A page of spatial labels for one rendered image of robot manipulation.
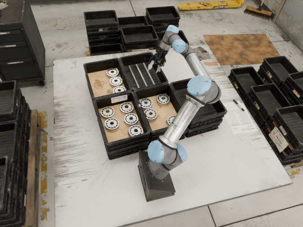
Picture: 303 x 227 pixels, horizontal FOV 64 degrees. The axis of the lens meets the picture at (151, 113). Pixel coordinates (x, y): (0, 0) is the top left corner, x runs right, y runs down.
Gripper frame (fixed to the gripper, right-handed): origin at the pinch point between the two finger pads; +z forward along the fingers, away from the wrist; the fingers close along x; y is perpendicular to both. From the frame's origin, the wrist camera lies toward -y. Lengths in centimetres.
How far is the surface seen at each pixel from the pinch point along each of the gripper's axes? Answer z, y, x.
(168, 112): 21.4, 17.7, 19.7
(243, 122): 13, 20, 85
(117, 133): 37, 35, -16
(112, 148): 38, 48, -20
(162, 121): 24.4, 26.2, 15.2
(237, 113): 12, 10, 82
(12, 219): 111, 66, -72
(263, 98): 18, -36, 143
